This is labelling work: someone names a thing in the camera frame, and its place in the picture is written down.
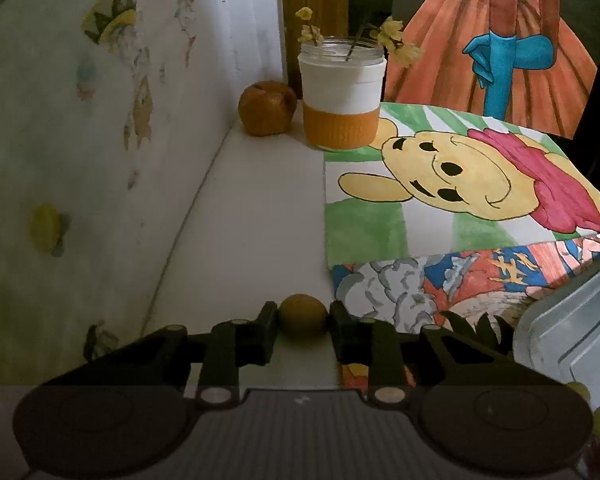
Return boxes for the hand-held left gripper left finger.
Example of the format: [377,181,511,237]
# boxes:
[42,301,280,407]

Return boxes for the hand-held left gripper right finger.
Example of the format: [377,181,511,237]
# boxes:
[328,301,567,407]

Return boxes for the small yellow-brown round fruit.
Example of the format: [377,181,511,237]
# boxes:
[278,293,328,339]

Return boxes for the metal tray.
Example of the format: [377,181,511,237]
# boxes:
[512,255,600,397]

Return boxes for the colourful patterned drawing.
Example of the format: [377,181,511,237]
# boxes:
[330,230,600,392]

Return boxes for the yellow bear drawing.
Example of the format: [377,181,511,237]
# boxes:
[324,101,600,271]

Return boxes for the brownish apple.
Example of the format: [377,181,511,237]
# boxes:
[237,80,299,137]

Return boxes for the glass jar with orange sleeve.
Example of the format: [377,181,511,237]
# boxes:
[297,36,387,152]

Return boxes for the white printed blanket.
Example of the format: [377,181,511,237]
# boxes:
[0,0,287,397]

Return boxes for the yellow flower sprigs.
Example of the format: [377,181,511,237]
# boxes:
[290,0,425,69]

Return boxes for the orange dress figure painting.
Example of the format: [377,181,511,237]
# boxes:
[382,0,600,141]

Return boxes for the wooden post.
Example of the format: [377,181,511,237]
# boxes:
[279,0,351,96]

